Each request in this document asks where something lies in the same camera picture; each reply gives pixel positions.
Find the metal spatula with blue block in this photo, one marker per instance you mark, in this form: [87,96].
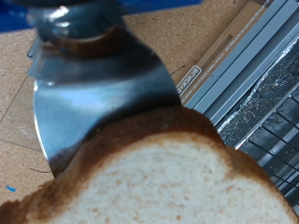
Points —
[102,87]

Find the silver toaster oven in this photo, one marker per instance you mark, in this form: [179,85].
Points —
[280,77]

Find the white bread slice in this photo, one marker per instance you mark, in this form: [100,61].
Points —
[171,180]

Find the small blue tape piece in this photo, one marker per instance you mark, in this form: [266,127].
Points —
[11,188]

